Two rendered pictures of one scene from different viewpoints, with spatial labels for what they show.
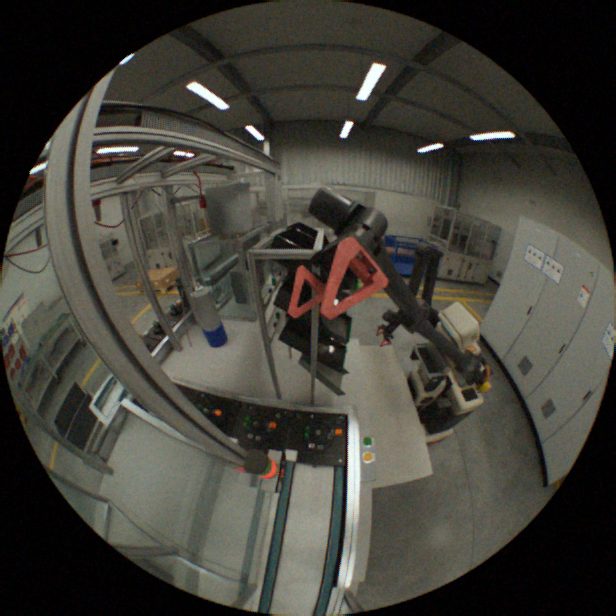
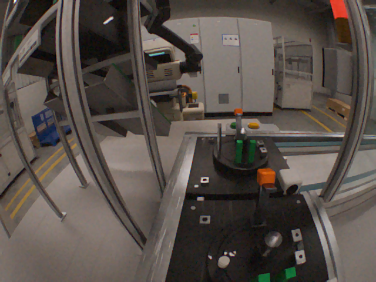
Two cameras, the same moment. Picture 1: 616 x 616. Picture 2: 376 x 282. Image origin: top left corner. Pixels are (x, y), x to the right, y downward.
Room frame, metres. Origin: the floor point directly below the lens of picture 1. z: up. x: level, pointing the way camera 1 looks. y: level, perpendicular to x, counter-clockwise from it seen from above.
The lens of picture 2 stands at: (0.32, 0.27, 1.19)
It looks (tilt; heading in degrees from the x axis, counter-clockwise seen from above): 28 degrees down; 275
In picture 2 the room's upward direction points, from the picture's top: 6 degrees counter-clockwise
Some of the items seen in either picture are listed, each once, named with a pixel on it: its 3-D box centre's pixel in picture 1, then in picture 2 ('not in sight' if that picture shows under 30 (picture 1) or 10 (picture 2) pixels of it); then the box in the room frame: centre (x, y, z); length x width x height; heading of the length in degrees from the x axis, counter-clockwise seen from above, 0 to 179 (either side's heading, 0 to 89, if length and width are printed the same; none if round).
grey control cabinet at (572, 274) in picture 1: (552, 322); (181, 67); (0.61, -3.31, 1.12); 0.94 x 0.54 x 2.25; 177
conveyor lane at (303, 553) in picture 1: (304, 504); (326, 174); (-0.07, 0.02, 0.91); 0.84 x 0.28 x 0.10; 174
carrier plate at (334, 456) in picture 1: (317, 437); (239, 160); (0.22, -0.04, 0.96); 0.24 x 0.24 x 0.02; 84
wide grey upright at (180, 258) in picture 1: (177, 246); not in sight; (1.13, 0.96, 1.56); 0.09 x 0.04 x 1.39; 174
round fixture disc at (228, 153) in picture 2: (317, 436); (241, 154); (0.22, -0.04, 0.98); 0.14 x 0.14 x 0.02
